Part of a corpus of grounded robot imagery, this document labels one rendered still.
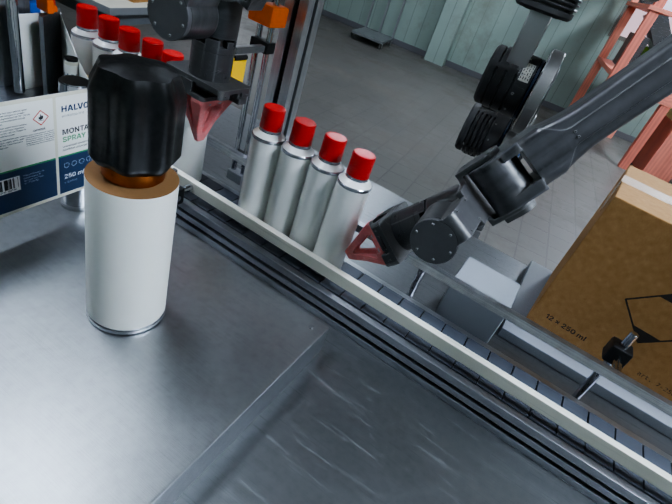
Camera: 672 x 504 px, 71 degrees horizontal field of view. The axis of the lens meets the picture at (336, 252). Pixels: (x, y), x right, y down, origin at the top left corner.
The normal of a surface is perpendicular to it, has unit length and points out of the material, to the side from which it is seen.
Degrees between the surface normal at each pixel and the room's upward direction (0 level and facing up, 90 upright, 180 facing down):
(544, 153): 77
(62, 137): 90
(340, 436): 0
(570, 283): 90
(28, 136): 90
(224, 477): 0
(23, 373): 0
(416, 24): 90
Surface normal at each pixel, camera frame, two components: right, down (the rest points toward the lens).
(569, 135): -0.22, 0.31
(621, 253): -0.56, 0.33
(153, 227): 0.71, 0.56
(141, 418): 0.29, -0.78
